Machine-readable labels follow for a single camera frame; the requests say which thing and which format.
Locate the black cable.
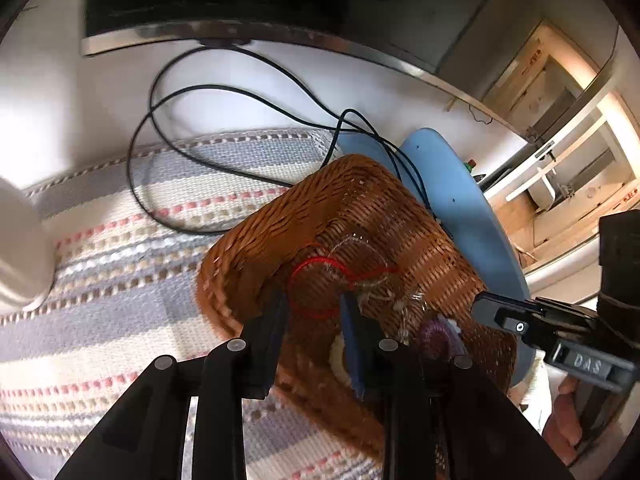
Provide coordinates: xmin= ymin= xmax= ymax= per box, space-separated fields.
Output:
xmin=124 ymin=44 xmax=436 ymax=236

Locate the black monitor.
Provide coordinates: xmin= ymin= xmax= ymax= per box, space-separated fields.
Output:
xmin=81 ymin=0 xmax=436 ymax=72

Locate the silver charm bracelet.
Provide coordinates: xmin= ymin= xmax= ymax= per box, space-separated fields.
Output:
xmin=328 ymin=236 xmax=432 ymax=346

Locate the striped woven placemat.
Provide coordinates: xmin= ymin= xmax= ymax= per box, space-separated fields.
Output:
xmin=0 ymin=127 xmax=392 ymax=480

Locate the red string bracelet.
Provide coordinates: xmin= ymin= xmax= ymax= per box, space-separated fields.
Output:
xmin=285 ymin=244 xmax=402 ymax=321

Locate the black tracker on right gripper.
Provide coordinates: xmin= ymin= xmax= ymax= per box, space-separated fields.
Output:
xmin=597 ymin=210 xmax=640 ymax=350

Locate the white ribbed vase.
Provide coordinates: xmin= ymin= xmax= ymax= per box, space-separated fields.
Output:
xmin=0 ymin=179 xmax=55 ymax=315

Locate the brown wicker basket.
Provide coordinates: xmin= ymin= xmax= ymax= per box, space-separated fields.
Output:
xmin=196 ymin=155 xmax=516 ymax=458

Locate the purple spiral hair tie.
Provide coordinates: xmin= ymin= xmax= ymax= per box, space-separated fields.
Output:
xmin=418 ymin=314 xmax=467 ymax=361

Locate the person's right hand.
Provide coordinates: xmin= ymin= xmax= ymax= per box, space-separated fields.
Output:
xmin=542 ymin=376 xmax=582 ymax=465

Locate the cream spiral hair tie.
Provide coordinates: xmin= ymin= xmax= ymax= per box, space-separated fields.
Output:
xmin=326 ymin=332 xmax=357 ymax=391

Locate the blue oval tray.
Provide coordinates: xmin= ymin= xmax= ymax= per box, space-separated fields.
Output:
xmin=336 ymin=127 xmax=534 ymax=388

